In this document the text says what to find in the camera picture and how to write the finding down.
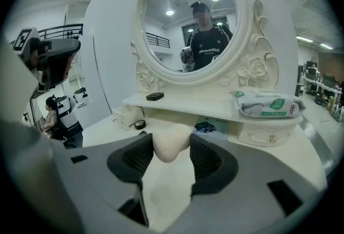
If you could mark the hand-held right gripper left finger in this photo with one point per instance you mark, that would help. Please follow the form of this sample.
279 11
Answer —
91 168

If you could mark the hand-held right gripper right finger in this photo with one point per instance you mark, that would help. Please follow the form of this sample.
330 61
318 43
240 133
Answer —
250 173

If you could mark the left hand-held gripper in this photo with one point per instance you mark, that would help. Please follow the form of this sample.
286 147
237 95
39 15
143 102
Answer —
25 39

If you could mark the small black lipstick tube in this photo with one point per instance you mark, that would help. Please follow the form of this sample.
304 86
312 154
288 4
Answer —
142 133

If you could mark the small round black-rimmed jar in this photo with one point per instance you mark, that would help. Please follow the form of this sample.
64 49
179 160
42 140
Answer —
140 125

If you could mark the white vanity table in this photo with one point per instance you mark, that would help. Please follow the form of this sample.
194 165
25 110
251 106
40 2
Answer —
204 105

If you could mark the small white round object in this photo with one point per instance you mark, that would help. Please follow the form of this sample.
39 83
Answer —
170 144

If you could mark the black square compact case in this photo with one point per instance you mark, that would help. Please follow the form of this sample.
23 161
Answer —
155 96

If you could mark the black metal railing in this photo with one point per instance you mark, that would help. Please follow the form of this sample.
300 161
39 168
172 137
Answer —
61 30

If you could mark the white wheeled robot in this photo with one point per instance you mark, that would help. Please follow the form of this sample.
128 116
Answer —
80 96
68 112

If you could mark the blue printed card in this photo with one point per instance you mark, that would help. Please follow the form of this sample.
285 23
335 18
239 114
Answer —
212 128

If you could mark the white green wet wipes pack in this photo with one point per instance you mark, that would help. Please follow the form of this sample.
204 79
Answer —
268 103

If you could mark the white ornate oval mirror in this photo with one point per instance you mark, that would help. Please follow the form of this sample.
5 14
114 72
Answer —
250 66

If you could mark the office desks with monitors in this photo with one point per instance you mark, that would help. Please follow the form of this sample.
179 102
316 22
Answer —
319 85

